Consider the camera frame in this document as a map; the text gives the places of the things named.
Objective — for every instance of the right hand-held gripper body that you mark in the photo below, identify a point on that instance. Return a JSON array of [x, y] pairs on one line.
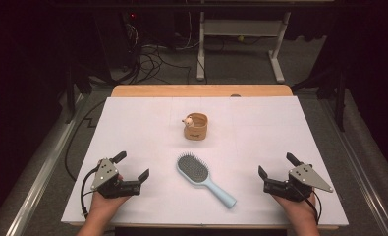
[[304, 177]]

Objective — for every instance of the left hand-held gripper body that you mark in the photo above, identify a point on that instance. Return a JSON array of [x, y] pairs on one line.
[[104, 173]]

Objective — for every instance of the light blue hairbrush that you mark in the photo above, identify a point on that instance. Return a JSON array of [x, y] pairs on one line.
[[194, 171]]

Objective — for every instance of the wooden cup with animal figure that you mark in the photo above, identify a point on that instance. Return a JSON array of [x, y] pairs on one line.
[[197, 129]]

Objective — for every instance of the person's left hand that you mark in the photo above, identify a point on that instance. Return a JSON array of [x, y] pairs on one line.
[[106, 203]]

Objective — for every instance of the person's right hand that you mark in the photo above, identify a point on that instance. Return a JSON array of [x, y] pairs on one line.
[[298, 209]]

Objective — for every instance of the white table mat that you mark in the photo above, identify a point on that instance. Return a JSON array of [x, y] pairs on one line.
[[247, 137]]

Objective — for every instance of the dark stand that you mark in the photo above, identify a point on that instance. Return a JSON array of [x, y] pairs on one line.
[[339, 95], [71, 91]]

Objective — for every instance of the wooden table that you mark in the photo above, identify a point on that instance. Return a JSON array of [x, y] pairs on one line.
[[201, 90]]

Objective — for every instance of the dark computer case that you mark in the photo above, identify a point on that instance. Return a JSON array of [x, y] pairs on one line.
[[119, 36]]

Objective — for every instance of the small yellow-green ball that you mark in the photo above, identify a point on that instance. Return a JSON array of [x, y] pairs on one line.
[[240, 38]]

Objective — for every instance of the white metal stand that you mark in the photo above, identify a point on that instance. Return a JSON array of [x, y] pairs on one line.
[[240, 28]]

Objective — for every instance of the metal floor rail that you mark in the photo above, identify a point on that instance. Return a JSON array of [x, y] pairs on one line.
[[44, 170], [361, 170]]

